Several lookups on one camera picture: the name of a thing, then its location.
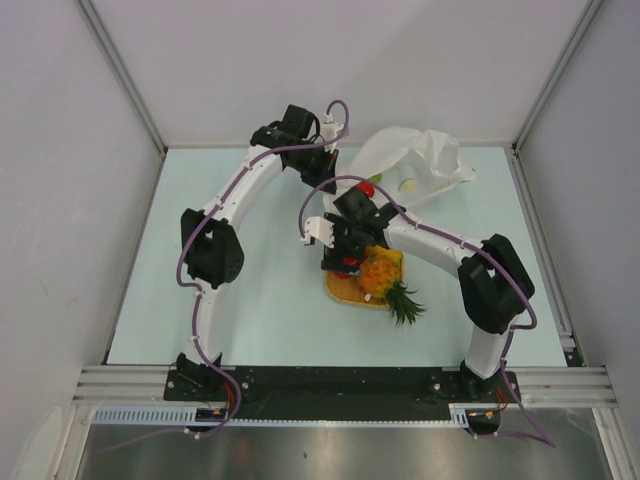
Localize woven bamboo tray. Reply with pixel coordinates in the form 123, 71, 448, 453
324, 272, 389, 309

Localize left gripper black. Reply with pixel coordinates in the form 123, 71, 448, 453
287, 143, 338, 195

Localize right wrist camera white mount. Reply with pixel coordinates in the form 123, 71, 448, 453
302, 216, 335, 248

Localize right aluminium corner post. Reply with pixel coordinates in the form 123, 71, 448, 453
511, 0, 606, 155

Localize aluminium front rail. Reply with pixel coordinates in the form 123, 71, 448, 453
73, 365, 618, 408

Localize fake mango yellow green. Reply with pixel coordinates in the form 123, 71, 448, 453
380, 248, 404, 268

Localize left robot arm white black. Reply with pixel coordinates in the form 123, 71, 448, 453
176, 100, 349, 400

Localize right aluminium side rail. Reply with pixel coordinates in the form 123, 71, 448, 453
505, 146, 586, 367

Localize fake pineapple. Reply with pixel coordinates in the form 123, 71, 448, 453
356, 246, 425, 326

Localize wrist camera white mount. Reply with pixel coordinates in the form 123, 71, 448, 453
318, 114, 344, 153
302, 216, 335, 248

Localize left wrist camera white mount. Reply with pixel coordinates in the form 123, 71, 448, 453
318, 114, 344, 153

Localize left aluminium corner post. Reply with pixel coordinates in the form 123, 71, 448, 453
73, 0, 168, 159

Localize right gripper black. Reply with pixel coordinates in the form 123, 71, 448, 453
321, 212, 366, 277

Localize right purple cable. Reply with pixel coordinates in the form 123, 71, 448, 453
298, 174, 556, 449

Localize pale fake fruit slice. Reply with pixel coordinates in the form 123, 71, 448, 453
398, 178, 417, 193

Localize aluminium corner post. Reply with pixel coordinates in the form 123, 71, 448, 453
511, 0, 606, 155
73, 0, 168, 159

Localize fake red bell pepper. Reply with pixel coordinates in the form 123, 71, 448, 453
332, 255, 367, 279

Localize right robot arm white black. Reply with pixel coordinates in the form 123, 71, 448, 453
303, 187, 535, 401

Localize white plastic bag lemon print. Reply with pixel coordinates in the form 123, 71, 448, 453
336, 127, 476, 210

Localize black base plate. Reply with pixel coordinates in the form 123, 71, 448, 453
163, 365, 522, 422

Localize small fake red apple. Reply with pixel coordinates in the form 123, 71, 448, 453
357, 182, 376, 198

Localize white slotted cable duct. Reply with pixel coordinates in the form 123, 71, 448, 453
93, 405, 481, 428

